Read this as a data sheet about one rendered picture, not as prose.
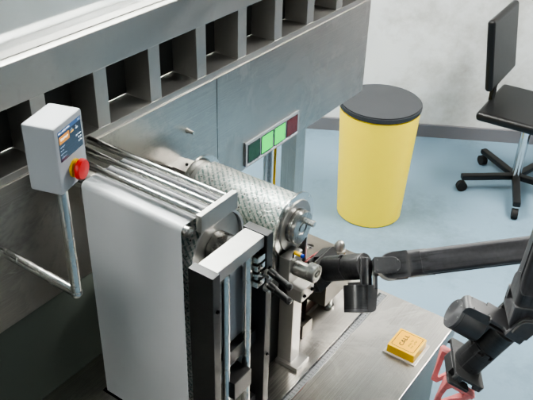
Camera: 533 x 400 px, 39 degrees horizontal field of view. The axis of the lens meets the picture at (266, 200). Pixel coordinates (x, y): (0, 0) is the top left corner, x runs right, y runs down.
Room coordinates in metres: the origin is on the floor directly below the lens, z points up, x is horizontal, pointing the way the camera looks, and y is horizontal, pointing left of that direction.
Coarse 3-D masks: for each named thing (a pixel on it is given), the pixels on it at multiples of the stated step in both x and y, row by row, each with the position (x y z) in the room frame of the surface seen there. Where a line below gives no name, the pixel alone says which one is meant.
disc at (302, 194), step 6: (300, 192) 1.34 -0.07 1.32; (306, 192) 1.35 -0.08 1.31; (294, 198) 1.32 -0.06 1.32; (300, 198) 1.33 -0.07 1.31; (306, 198) 1.36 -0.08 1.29; (312, 198) 1.37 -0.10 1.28; (288, 204) 1.30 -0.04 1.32; (312, 204) 1.38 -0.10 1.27; (282, 210) 1.29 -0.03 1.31; (288, 210) 1.30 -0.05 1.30; (312, 210) 1.38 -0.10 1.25; (282, 216) 1.28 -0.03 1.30; (312, 216) 1.38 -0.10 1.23; (276, 228) 1.27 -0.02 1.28; (276, 234) 1.26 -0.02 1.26; (276, 240) 1.27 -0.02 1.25; (276, 246) 1.27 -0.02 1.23; (276, 252) 1.27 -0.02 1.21; (282, 252) 1.29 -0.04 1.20
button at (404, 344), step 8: (400, 336) 1.34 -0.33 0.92; (408, 336) 1.34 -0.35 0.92; (416, 336) 1.34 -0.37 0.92; (392, 344) 1.31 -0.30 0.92; (400, 344) 1.31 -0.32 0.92; (408, 344) 1.31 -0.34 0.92; (416, 344) 1.31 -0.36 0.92; (424, 344) 1.32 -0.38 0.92; (392, 352) 1.31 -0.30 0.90; (400, 352) 1.30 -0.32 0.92; (408, 352) 1.29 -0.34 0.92; (416, 352) 1.29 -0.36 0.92; (408, 360) 1.28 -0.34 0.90
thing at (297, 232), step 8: (296, 216) 1.30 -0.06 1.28; (304, 216) 1.31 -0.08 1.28; (288, 224) 1.29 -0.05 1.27; (296, 224) 1.29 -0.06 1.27; (304, 224) 1.31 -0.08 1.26; (288, 232) 1.29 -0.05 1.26; (296, 232) 1.29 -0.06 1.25; (304, 232) 1.32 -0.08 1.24; (288, 240) 1.29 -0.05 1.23; (296, 240) 1.29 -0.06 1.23
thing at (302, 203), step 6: (198, 168) 1.45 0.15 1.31; (192, 174) 1.44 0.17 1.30; (294, 204) 1.31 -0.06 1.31; (300, 204) 1.33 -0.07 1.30; (306, 204) 1.35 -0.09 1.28; (294, 210) 1.31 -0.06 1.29; (288, 216) 1.29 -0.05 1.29; (282, 222) 1.28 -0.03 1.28; (282, 228) 1.28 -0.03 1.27; (282, 234) 1.28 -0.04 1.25; (282, 240) 1.28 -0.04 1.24; (282, 246) 1.28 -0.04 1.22; (288, 246) 1.30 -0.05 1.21
